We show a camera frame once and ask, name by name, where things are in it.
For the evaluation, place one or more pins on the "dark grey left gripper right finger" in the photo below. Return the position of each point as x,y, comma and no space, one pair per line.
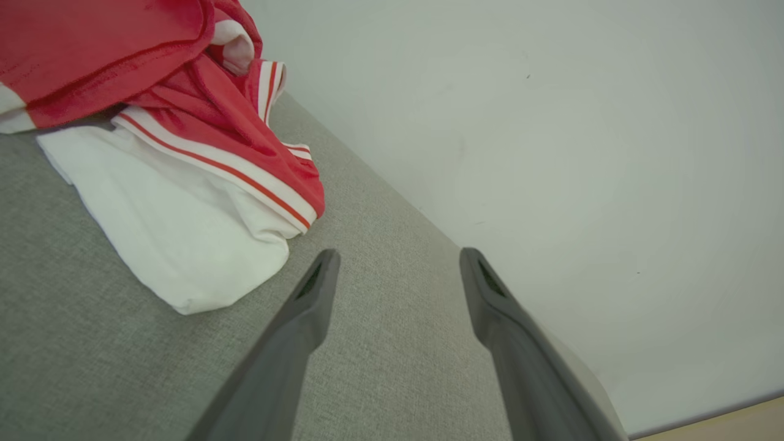
527,373

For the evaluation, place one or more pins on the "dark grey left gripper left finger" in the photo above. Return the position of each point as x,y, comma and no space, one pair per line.
288,355

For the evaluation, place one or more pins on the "red and white striped shirt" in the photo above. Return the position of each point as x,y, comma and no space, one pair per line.
184,233

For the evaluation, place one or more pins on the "wall baseboard strip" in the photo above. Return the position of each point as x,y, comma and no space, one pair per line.
704,417

